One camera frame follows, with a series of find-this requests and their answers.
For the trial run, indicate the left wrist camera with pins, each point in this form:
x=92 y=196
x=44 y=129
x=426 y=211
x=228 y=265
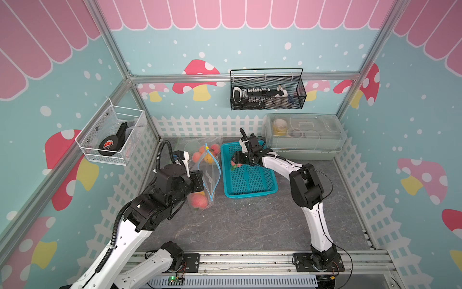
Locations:
x=182 y=158

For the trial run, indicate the teal plastic basket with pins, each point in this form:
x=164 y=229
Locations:
x=245 y=181

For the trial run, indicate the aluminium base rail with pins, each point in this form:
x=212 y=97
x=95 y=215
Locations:
x=355 y=269

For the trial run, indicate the clear plastic storage box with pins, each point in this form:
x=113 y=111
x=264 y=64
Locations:
x=304 y=136

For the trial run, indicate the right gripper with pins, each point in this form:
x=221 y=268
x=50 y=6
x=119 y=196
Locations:
x=237 y=158

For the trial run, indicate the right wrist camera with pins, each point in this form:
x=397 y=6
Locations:
x=252 y=143

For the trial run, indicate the blue stick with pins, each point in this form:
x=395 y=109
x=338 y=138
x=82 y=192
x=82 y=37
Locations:
x=211 y=178

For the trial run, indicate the black wire wall basket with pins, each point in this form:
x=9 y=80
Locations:
x=289 y=79

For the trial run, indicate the clear green zip-top bag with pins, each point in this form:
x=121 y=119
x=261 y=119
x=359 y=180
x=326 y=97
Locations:
x=196 y=147

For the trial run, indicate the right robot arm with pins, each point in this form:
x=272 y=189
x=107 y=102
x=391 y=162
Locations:
x=307 y=192

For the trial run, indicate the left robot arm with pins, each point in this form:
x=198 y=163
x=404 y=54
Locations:
x=138 y=219

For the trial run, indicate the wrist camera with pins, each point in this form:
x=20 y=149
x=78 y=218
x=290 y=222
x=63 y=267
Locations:
x=252 y=143
x=182 y=158

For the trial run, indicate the white wire wall basket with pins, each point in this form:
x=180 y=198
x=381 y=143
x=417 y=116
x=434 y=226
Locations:
x=112 y=134

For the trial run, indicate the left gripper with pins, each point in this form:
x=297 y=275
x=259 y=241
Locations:
x=196 y=176

